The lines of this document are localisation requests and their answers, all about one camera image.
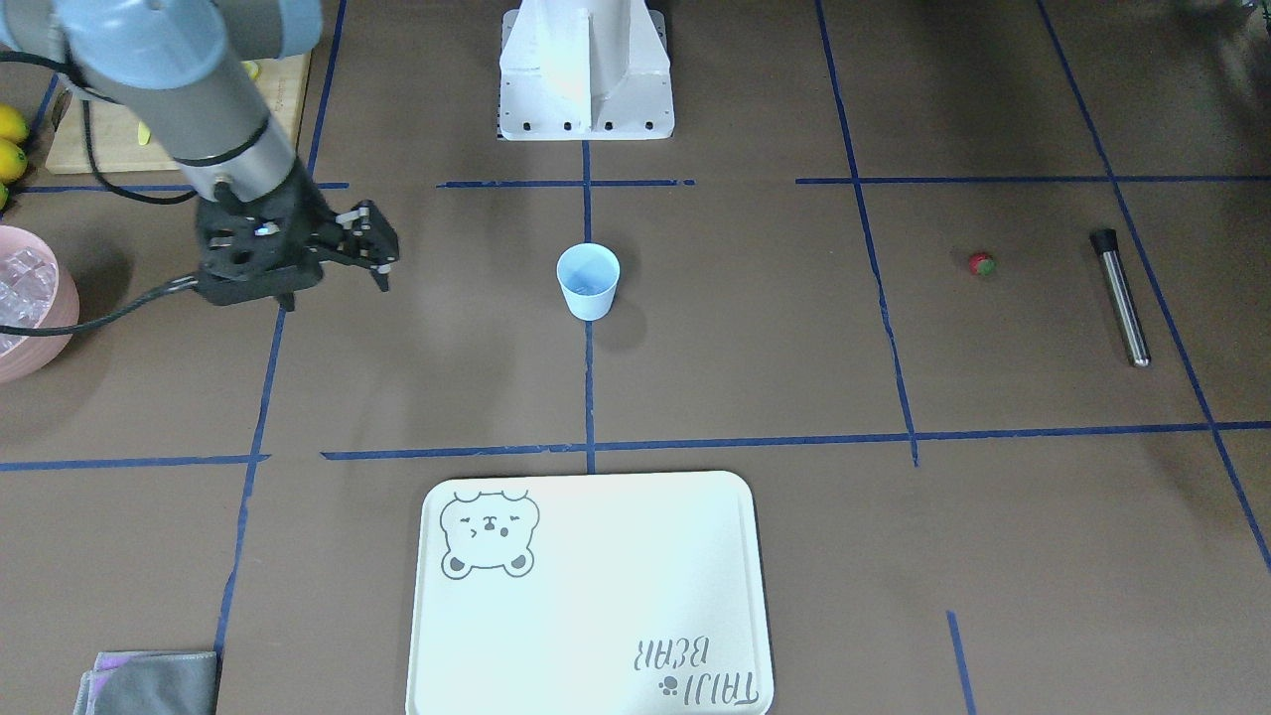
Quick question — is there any whole lemon middle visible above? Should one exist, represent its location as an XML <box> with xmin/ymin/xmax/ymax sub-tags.
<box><xmin>0</xmin><ymin>103</ymin><xmax>31</xmax><ymax>146</ymax></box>

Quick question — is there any grey folded cloth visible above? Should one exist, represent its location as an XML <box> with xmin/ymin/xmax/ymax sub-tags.
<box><xmin>72</xmin><ymin>650</ymin><xmax>219</xmax><ymax>714</ymax></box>

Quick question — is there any cream bear tray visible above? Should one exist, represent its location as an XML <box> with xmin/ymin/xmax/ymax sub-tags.
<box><xmin>404</xmin><ymin>471</ymin><xmax>777</xmax><ymax>714</ymax></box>

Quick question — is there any whole lemon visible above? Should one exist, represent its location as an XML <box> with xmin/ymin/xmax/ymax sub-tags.
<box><xmin>0</xmin><ymin>103</ymin><xmax>31</xmax><ymax>146</ymax></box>
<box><xmin>0</xmin><ymin>137</ymin><xmax>29</xmax><ymax>185</ymax></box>

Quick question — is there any steel muddler black tip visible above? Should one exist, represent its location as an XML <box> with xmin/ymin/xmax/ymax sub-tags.
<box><xmin>1088</xmin><ymin>229</ymin><xmax>1152</xmax><ymax>370</ymax></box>

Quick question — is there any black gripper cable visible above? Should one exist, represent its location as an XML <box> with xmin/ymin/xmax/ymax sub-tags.
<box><xmin>0</xmin><ymin>50</ymin><xmax>214</xmax><ymax>339</ymax></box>

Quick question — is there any wooden cutting board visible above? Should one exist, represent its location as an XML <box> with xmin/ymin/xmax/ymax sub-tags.
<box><xmin>44</xmin><ymin>55</ymin><xmax>311</xmax><ymax>175</ymax></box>

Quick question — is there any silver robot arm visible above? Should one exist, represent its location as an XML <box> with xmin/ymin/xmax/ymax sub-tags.
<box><xmin>3</xmin><ymin>1</ymin><xmax>400</xmax><ymax>311</ymax></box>

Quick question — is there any clear ice cubes pile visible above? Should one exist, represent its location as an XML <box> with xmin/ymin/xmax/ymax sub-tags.
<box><xmin>1</xmin><ymin>246</ymin><xmax>58</xmax><ymax>329</ymax></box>

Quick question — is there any light blue plastic cup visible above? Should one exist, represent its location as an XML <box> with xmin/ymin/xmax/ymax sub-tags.
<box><xmin>555</xmin><ymin>241</ymin><xmax>622</xmax><ymax>323</ymax></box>

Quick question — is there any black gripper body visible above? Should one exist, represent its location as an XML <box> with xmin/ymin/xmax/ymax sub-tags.
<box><xmin>194</xmin><ymin>160</ymin><xmax>344</xmax><ymax>311</ymax></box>

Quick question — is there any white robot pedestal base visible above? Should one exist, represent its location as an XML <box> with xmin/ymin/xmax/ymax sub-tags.
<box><xmin>496</xmin><ymin>1</ymin><xmax>675</xmax><ymax>141</ymax></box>

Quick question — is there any red strawberry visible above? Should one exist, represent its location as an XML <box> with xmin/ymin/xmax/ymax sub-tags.
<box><xmin>967</xmin><ymin>250</ymin><xmax>998</xmax><ymax>277</ymax></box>

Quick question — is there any pink bowl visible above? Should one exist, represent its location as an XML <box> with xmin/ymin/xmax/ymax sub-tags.
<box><xmin>1</xmin><ymin>225</ymin><xmax>80</xmax><ymax>384</ymax></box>

